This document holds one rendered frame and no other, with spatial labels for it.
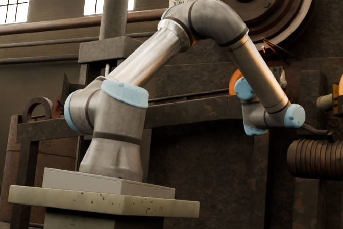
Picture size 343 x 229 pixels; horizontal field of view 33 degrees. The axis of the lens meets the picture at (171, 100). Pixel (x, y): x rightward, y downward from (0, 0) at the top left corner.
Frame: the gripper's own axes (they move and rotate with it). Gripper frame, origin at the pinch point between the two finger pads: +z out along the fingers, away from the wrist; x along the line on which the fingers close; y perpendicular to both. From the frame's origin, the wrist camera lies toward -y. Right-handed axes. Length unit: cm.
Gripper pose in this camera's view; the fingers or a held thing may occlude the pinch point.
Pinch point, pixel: (282, 84)
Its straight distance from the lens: 214.6
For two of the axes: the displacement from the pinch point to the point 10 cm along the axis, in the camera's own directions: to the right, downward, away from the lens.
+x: -8.6, 0.1, 5.1
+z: 5.0, -1.2, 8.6
